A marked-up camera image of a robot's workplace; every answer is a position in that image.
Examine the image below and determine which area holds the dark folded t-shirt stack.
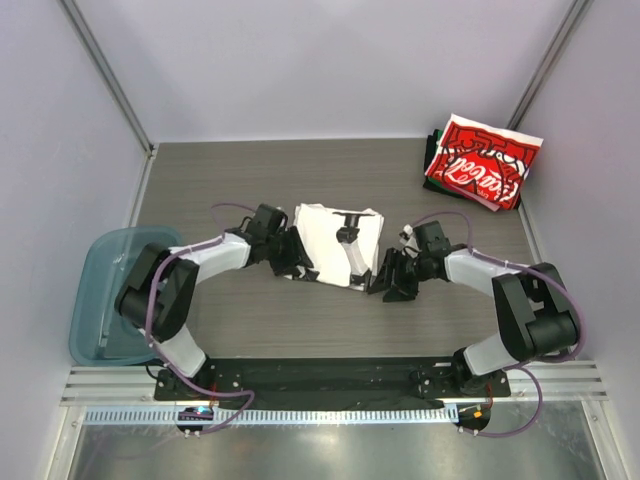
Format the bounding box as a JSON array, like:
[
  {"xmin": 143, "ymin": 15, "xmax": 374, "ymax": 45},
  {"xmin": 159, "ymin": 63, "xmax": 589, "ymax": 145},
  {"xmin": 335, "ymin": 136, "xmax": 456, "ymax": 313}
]
[{"xmin": 421, "ymin": 128, "xmax": 522, "ymax": 210}]

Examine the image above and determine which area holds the blue transparent plastic bin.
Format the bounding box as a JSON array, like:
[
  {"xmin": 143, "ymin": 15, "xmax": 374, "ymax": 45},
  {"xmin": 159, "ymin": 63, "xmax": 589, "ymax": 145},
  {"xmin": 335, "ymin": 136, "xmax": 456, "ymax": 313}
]
[{"xmin": 69, "ymin": 226, "xmax": 182, "ymax": 367}]

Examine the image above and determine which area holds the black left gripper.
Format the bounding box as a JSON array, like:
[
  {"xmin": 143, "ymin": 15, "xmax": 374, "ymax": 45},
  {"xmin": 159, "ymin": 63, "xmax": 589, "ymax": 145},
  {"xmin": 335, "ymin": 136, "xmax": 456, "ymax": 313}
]
[{"xmin": 265, "ymin": 225, "xmax": 312, "ymax": 276}]

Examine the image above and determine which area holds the white slotted cable duct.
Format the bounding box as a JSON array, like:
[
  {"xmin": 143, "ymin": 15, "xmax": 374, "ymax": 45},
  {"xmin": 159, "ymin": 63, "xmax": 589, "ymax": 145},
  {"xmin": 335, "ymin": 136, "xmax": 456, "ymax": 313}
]
[{"xmin": 84, "ymin": 404, "xmax": 458, "ymax": 427}]

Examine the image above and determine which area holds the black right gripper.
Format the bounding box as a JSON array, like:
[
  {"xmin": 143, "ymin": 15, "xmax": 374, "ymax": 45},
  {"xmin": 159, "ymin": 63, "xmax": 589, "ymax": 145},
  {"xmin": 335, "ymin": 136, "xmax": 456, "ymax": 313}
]
[{"xmin": 369, "ymin": 246, "xmax": 431, "ymax": 301}]

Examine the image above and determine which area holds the left aluminium frame post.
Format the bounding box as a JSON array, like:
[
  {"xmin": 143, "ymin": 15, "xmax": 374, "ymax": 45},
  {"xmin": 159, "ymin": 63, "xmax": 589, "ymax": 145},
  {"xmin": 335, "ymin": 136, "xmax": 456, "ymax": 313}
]
[{"xmin": 58, "ymin": 0, "xmax": 154, "ymax": 157}]

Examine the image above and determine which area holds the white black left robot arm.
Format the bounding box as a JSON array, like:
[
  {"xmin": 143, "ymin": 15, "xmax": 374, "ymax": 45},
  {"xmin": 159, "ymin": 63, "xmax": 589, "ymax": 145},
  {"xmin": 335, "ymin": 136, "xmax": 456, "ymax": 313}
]
[{"xmin": 114, "ymin": 204, "xmax": 314, "ymax": 399}]

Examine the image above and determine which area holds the aluminium rail extrusion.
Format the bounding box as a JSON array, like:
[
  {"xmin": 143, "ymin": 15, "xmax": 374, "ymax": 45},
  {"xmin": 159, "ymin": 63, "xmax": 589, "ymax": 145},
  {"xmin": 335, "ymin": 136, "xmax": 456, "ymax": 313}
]
[{"xmin": 60, "ymin": 361, "xmax": 609, "ymax": 406}]

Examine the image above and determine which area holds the aluminium frame post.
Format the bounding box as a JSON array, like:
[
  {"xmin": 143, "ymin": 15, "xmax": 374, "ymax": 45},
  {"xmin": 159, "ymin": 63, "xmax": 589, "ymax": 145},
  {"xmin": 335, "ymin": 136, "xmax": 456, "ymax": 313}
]
[
  {"xmin": 506, "ymin": 0, "xmax": 593, "ymax": 131},
  {"xmin": 58, "ymin": 0, "xmax": 154, "ymax": 157}
]

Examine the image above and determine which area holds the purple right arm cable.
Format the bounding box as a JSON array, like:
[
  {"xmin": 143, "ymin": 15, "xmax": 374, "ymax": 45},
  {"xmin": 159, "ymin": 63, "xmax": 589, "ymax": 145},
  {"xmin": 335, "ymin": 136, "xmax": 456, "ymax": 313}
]
[{"xmin": 407, "ymin": 209, "xmax": 587, "ymax": 439}]

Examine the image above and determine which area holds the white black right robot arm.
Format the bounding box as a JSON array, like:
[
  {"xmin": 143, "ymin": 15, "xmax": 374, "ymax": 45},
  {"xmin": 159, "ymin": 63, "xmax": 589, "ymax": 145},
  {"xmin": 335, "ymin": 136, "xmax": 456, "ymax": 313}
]
[{"xmin": 367, "ymin": 221, "xmax": 584, "ymax": 396}]

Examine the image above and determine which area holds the right aluminium frame post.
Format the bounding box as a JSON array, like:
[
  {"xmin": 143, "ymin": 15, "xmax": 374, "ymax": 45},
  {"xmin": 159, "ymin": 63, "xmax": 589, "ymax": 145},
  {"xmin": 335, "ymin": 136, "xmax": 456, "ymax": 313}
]
[{"xmin": 506, "ymin": 0, "xmax": 593, "ymax": 131}]

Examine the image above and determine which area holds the white t-shirt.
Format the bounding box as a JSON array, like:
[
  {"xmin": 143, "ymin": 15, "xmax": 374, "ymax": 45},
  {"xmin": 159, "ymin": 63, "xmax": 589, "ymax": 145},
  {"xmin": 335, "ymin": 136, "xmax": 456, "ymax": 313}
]
[{"xmin": 288, "ymin": 203, "xmax": 384, "ymax": 291}]

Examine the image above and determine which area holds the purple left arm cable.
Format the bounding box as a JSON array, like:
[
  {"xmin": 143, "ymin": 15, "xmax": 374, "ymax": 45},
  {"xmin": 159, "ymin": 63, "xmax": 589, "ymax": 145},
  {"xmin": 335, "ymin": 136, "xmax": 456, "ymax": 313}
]
[{"xmin": 144, "ymin": 202, "xmax": 256, "ymax": 435}]

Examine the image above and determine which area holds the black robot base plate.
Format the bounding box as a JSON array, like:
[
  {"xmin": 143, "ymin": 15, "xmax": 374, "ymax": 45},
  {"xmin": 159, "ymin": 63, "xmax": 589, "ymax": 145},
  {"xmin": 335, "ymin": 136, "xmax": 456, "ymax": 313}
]
[{"xmin": 153, "ymin": 355, "xmax": 512, "ymax": 407}]

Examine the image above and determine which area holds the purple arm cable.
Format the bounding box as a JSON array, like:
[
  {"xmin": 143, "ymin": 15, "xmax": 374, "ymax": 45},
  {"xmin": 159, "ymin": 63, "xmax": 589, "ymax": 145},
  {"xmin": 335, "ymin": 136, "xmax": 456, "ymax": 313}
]
[
  {"xmin": 407, "ymin": 209, "xmax": 587, "ymax": 439},
  {"xmin": 144, "ymin": 202, "xmax": 256, "ymax": 435}
]

